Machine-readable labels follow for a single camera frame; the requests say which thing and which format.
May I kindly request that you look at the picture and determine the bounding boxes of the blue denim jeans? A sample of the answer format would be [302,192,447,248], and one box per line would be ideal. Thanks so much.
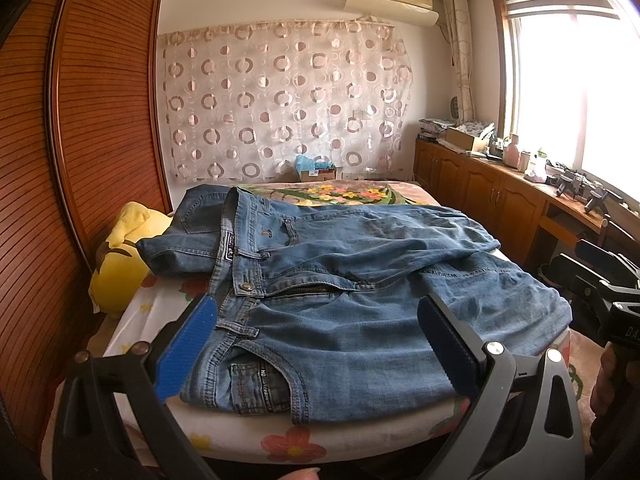
[135,184,574,426]

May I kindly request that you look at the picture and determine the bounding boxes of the circle patterned curtain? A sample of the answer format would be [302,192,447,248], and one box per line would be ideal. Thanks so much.
[158,20,413,183]

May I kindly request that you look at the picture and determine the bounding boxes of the floral bed sheet mattress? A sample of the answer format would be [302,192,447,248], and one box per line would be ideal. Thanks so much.
[39,179,586,476]

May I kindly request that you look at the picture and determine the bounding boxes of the cardboard box on cabinet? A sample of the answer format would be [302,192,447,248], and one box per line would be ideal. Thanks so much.
[444,128,490,153]

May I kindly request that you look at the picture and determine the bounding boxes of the pink bottle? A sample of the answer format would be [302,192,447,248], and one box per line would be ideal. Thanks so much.
[502,134,521,168]

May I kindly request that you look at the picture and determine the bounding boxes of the wooden sideboard cabinet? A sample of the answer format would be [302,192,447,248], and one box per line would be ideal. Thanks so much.
[413,139,604,273]

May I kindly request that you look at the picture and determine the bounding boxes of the person right hand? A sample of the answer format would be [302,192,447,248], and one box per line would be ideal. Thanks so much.
[589,342,639,460]

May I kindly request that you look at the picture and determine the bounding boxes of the yellow plush toy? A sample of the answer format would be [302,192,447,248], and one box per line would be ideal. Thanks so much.
[88,202,171,318]

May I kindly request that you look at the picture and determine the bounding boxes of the window side curtain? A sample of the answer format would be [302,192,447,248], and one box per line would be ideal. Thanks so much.
[442,0,475,124]

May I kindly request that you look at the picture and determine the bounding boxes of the white wall air conditioner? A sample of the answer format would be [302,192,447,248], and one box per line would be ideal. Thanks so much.
[344,0,439,27]

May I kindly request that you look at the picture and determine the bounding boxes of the window frame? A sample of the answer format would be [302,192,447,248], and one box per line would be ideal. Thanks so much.
[495,0,639,200]

